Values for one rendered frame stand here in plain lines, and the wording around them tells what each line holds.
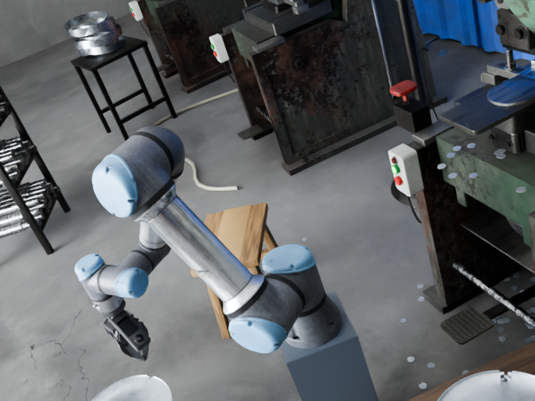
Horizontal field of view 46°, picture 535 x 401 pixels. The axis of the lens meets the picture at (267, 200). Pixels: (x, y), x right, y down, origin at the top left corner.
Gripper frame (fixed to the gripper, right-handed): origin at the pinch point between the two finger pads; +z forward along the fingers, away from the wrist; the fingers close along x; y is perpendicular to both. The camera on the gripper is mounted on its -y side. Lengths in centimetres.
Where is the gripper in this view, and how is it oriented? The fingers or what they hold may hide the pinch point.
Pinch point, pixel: (144, 358)
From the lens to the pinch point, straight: 186.4
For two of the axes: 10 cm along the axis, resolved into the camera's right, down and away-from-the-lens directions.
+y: -6.8, -2.0, 7.0
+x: -6.7, 5.5, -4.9
